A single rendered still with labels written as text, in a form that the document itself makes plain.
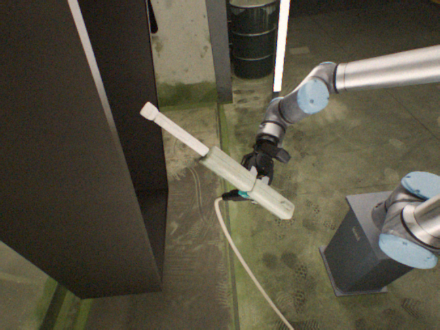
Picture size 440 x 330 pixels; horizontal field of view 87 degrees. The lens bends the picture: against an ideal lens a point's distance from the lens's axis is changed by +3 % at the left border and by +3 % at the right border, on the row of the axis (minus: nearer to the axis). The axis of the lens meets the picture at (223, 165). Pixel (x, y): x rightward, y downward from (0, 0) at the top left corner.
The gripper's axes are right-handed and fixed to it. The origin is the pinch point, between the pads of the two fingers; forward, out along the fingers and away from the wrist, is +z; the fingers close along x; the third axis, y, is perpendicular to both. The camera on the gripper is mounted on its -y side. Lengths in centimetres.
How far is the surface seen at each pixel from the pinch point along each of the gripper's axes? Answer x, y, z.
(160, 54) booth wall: 60, 161, -147
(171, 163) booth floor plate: -7, 160, -53
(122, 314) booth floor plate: -19, 115, 63
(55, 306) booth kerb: 14, 135, 73
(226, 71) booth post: -5, 140, -173
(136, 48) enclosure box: 51, 28, -35
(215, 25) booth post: 33, 112, -179
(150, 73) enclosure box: 43, 34, -34
